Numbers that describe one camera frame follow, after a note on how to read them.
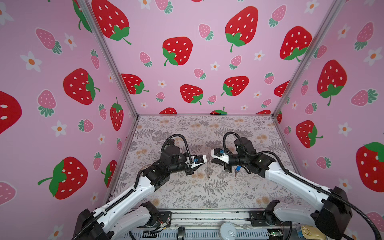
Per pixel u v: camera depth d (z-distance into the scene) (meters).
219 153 0.61
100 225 0.39
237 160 0.64
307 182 0.45
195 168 0.62
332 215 0.38
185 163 0.60
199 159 0.57
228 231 0.66
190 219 0.76
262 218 0.73
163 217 0.75
